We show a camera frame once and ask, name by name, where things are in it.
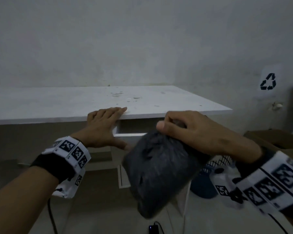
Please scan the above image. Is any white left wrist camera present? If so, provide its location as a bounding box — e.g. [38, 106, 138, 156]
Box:
[51, 168, 86, 199]

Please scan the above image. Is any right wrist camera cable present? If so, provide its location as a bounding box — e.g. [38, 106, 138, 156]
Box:
[268, 213, 289, 234]

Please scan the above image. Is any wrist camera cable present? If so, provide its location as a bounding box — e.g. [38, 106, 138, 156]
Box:
[268, 213, 289, 234]
[48, 189, 59, 234]

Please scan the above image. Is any black recycling symbol sticker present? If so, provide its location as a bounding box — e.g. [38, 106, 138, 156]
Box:
[260, 73, 276, 91]

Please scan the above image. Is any new black trash bag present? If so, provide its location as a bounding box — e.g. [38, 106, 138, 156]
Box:
[122, 119, 211, 220]

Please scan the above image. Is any brown cardboard box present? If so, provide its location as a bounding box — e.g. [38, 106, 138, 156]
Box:
[243, 129, 293, 166]

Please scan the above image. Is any left wristband with markers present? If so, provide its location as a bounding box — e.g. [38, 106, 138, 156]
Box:
[31, 136, 91, 184]

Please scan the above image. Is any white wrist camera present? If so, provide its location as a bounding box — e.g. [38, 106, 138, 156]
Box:
[51, 168, 86, 199]
[209, 168, 247, 210]

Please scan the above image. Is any wristband with markers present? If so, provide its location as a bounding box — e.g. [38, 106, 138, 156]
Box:
[235, 147, 293, 220]
[31, 136, 91, 184]

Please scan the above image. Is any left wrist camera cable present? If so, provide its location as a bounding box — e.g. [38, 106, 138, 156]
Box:
[48, 189, 59, 234]

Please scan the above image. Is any black adapter cable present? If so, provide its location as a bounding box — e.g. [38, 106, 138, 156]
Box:
[154, 221, 165, 234]

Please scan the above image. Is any blue plastic waste basket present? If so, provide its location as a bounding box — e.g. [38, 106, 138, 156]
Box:
[190, 154, 234, 199]

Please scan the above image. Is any right wristband with markers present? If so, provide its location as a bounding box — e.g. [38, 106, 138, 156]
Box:
[235, 147, 293, 220]

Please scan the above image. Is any person's right hand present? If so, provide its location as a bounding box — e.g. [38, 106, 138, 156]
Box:
[156, 111, 263, 163]

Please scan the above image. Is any white table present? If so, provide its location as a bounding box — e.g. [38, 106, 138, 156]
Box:
[0, 85, 233, 217]

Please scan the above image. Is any person's left forearm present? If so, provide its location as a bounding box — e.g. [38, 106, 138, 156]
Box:
[0, 167, 59, 234]

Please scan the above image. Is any person's left hand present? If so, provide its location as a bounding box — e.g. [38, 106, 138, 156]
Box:
[71, 107, 131, 151]

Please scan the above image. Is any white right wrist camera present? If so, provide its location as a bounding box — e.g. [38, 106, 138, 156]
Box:
[209, 168, 247, 210]

